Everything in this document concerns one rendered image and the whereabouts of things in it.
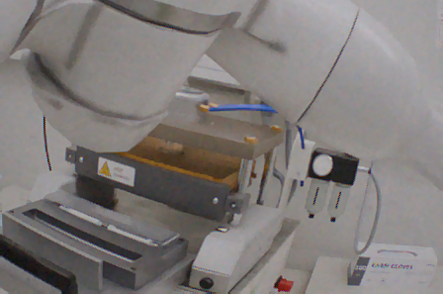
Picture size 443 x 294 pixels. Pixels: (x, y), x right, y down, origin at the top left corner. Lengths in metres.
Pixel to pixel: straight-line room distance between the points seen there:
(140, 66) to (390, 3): 1.05
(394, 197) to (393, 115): 0.96
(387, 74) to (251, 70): 0.10
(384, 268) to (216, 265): 0.54
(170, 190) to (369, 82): 0.47
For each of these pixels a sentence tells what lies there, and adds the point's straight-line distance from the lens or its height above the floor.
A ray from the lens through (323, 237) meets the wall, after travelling 1.39.
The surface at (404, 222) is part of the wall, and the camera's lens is 1.39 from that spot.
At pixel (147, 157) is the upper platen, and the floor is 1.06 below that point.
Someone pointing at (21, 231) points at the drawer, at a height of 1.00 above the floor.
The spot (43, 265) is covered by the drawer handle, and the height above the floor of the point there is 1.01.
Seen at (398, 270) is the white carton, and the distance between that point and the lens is 1.21.
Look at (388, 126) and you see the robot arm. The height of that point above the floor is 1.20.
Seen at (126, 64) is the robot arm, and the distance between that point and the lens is 0.34.
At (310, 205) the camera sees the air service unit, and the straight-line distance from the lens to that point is 1.01.
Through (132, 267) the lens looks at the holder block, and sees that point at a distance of 0.61.
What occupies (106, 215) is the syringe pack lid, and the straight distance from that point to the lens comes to 0.75.
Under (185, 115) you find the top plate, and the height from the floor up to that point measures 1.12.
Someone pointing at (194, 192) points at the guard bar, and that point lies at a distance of 0.81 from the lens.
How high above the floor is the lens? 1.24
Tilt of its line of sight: 8 degrees down
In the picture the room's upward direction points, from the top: 10 degrees clockwise
